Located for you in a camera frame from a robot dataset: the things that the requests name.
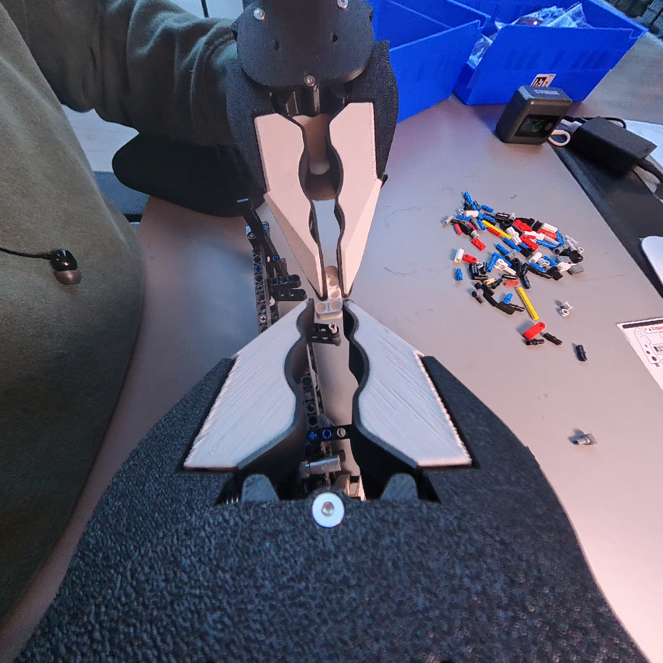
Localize person in green sweatshirt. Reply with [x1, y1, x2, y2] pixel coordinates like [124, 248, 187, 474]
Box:
[0, 0, 148, 630]

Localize person's left forearm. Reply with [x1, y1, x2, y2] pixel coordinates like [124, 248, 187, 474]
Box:
[10, 0, 244, 143]

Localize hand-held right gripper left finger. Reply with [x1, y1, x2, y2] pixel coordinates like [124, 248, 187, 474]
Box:
[183, 299, 315, 472]

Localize white printed sticker sheet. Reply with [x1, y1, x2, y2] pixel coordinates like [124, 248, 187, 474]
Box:
[616, 317, 663, 392]

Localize clear plastic parts bags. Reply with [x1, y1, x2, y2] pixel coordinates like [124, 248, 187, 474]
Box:
[469, 2, 583, 68]

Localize white spotted brick truck model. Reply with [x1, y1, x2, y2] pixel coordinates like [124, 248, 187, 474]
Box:
[237, 197, 366, 500]

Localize black power adapter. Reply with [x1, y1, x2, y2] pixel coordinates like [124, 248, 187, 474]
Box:
[567, 116, 657, 174]

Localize blue plastic bin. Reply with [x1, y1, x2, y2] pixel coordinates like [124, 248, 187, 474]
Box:
[363, 0, 485, 122]
[453, 0, 648, 104]

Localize white book stand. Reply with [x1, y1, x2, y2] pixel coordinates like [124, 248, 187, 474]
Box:
[640, 236, 663, 296]

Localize small black action camera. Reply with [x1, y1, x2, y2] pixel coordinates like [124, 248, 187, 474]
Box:
[496, 85, 572, 145]

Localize black clip-on microphone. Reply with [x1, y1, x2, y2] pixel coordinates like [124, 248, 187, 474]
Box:
[52, 250, 83, 286]

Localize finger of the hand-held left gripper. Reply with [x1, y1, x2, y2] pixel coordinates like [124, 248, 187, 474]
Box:
[327, 102, 386, 298]
[253, 114, 329, 300]

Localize pale flat object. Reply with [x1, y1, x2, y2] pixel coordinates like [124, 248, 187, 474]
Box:
[622, 118, 663, 151]

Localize pile of small brick parts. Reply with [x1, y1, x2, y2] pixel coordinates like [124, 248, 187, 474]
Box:
[443, 191, 586, 347]

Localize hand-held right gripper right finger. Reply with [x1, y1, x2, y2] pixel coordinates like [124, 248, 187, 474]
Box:
[343, 299, 473, 471]

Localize grey desk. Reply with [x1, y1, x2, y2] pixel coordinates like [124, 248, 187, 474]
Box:
[0, 31, 663, 663]

